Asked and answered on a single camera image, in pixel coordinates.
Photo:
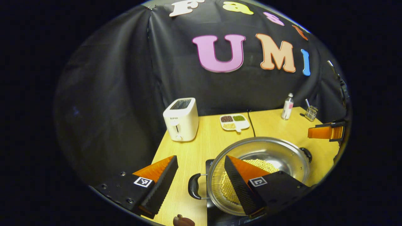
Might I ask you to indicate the clear glass holder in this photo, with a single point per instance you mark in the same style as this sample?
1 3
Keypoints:
311 113

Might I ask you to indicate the striped drinking straw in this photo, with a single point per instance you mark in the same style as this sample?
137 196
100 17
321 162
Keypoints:
307 103

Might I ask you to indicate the black induction cooktop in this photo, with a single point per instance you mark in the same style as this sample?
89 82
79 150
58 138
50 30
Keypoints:
220 218

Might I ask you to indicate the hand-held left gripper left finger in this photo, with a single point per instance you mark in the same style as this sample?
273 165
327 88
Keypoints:
163 185

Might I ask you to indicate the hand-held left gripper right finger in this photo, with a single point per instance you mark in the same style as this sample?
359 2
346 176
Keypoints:
240 188

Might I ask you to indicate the stainless steel pot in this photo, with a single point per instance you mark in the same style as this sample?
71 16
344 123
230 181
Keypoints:
267 150

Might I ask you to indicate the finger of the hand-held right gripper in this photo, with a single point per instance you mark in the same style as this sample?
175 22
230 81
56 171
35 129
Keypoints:
338 131
320 132

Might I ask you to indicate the clear bottle with pink label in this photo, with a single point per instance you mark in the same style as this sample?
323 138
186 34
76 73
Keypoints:
287 110

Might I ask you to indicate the white toaster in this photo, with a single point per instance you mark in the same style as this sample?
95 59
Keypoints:
182 121

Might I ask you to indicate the white divided bean dish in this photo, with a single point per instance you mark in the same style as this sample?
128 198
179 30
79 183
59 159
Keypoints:
234 123

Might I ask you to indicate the pile of yellow soybeans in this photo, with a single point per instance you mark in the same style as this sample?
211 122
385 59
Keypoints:
227 188

